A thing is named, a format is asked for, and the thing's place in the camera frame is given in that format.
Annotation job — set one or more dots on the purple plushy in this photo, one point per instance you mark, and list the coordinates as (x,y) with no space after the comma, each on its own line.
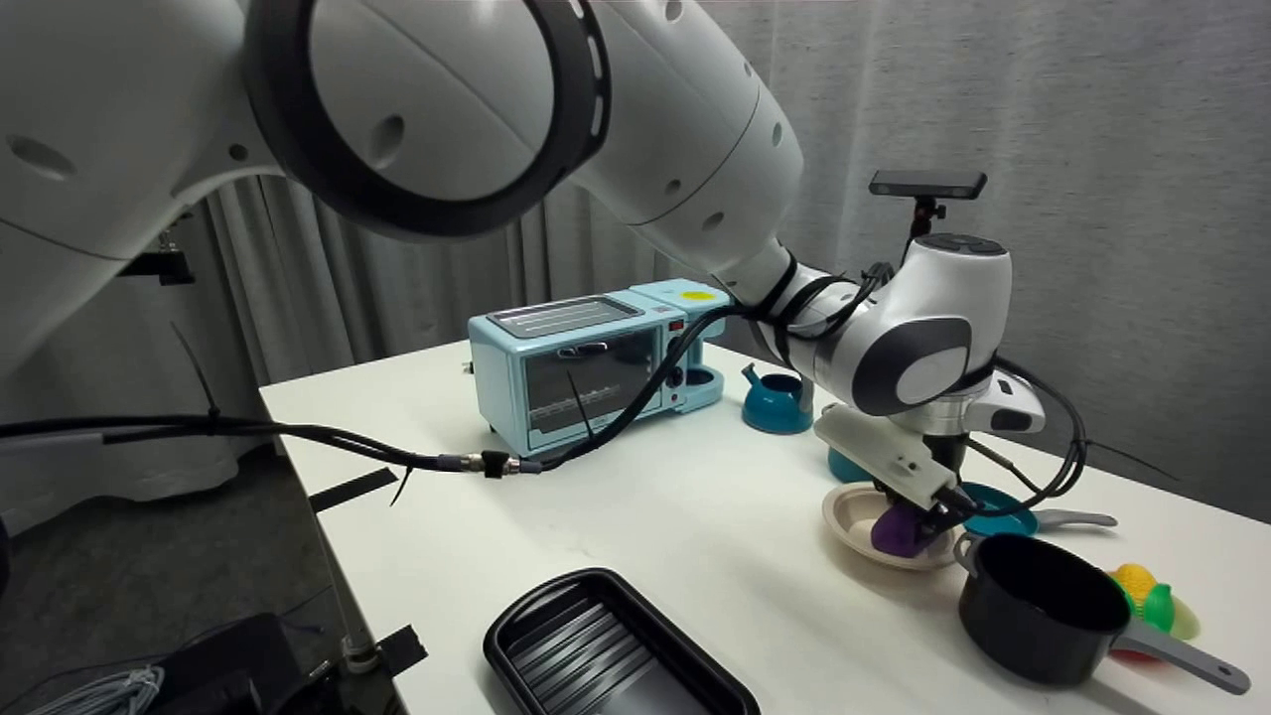
(900,530)

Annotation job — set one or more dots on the grey metal utensil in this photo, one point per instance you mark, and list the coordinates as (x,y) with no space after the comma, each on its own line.
(1074,521)

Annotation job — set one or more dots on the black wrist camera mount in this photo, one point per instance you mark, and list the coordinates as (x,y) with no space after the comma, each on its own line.
(928,193)

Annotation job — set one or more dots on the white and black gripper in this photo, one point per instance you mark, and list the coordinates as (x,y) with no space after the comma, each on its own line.
(895,457)

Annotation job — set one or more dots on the blue toy cup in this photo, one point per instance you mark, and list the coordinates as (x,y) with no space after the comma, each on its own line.
(777,402)

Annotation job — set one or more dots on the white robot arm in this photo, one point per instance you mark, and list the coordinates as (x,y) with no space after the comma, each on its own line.
(445,121)

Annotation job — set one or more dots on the light blue toy oven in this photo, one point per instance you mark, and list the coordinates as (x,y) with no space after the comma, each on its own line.
(557,370)

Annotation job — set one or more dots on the yellow green toy vegetable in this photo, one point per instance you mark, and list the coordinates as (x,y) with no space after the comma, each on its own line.
(1152,602)

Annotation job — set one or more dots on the black saucepan grey handle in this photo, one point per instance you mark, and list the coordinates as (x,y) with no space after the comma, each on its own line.
(1054,618)

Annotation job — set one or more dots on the black plastic tray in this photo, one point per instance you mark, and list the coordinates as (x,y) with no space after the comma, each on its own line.
(593,647)

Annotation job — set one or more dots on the cream white bowl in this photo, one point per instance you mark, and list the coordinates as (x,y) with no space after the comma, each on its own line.
(851,513)

